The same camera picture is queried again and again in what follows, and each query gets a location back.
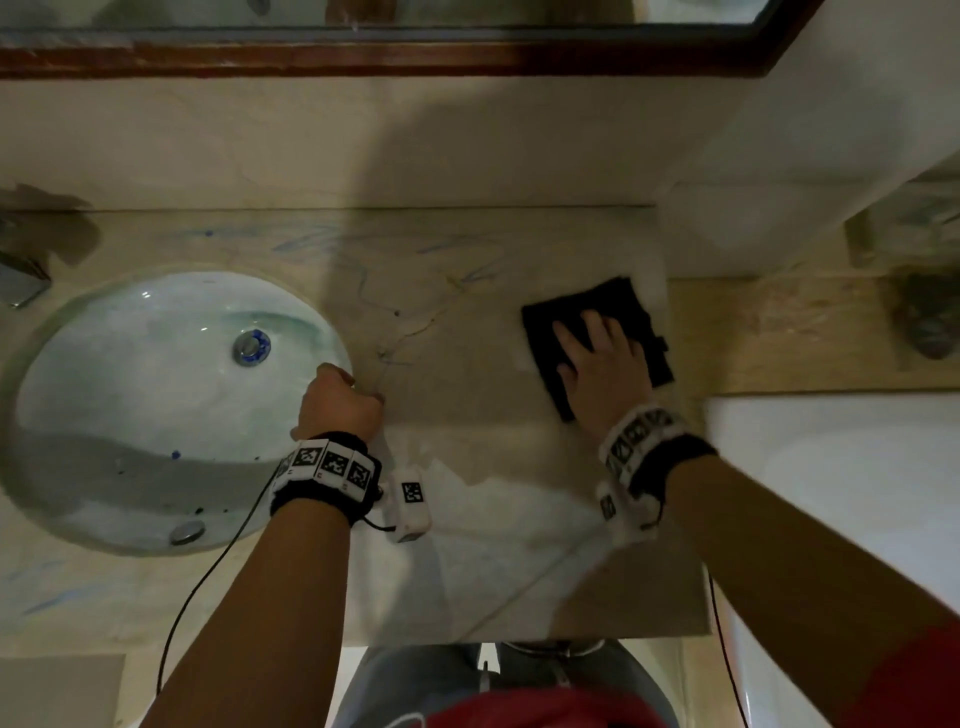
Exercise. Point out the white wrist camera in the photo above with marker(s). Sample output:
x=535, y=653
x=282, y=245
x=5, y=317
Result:
x=411, y=506
x=626, y=517

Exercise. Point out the white bathtub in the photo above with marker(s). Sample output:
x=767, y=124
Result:
x=847, y=465

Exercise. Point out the chrome sink drain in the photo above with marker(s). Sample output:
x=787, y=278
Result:
x=251, y=348

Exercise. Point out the white oval sink basin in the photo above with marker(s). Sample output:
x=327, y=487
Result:
x=127, y=390

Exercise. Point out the person's left forearm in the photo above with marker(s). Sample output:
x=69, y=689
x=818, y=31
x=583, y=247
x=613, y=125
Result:
x=262, y=622

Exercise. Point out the person's right forearm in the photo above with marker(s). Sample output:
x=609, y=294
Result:
x=795, y=570

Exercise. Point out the red shirt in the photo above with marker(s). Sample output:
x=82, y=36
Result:
x=540, y=709

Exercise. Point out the chrome faucet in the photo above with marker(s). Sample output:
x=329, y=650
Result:
x=22, y=281

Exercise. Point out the person's right hand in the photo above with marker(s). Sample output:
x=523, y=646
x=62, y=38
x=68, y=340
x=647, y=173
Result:
x=611, y=382

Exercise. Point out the beige stone tub ledge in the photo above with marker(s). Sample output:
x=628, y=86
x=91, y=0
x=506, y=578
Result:
x=787, y=337

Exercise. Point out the wood framed mirror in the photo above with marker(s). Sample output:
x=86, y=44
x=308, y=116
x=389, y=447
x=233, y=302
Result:
x=375, y=56

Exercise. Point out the black cloth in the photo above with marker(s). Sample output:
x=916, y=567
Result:
x=540, y=322

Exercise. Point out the clear plastic bag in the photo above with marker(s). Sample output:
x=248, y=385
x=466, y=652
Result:
x=907, y=225

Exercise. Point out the person's left hand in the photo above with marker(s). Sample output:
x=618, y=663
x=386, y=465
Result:
x=337, y=409

